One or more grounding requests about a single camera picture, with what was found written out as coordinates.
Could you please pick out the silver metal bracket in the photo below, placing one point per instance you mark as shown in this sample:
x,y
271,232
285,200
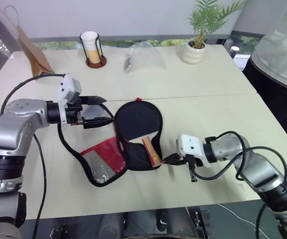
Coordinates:
x,y
203,224

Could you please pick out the white paper cup stack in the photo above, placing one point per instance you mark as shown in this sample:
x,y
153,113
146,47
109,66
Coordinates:
x,y
91,47

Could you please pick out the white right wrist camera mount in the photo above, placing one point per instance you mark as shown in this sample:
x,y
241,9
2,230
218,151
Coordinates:
x,y
192,145

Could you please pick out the clear plastic bag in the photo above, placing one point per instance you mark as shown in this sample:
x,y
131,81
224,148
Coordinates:
x,y
146,57

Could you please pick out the cup in black holder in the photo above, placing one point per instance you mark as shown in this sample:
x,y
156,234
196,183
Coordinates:
x,y
96,62

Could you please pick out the white ribbed plant pot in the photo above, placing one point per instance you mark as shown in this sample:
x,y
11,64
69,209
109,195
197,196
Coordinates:
x,y
193,54

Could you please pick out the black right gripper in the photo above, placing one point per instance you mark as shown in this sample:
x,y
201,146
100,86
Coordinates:
x,y
192,161

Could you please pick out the brown paper bag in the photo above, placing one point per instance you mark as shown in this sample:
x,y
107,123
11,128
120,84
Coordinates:
x,y
32,52

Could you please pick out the black table tennis paddle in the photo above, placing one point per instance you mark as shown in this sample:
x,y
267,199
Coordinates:
x,y
136,119

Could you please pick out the person in grey shirt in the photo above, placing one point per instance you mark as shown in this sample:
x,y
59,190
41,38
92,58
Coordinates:
x,y
280,57

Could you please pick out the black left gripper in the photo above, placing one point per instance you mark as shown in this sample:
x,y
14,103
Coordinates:
x,y
75,113

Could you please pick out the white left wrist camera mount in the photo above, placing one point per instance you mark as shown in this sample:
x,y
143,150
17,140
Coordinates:
x,y
65,87

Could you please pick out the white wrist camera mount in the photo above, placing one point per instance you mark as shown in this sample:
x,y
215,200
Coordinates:
x,y
192,145
65,87

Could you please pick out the black and red paddle case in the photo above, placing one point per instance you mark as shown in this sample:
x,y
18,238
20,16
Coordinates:
x,y
103,159

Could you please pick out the small white paper cup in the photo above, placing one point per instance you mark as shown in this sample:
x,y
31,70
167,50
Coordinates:
x,y
234,51

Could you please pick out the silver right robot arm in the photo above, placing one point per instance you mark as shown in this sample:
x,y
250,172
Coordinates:
x,y
260,171

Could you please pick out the black metal latch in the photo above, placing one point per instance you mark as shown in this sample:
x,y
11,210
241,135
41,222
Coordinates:
x,y
58,231

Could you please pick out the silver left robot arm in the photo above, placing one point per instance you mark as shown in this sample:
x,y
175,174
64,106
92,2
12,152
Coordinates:
x,y
11,129

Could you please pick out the green palm plant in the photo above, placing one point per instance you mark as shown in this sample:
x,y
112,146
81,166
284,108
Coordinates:
x,y
205,20

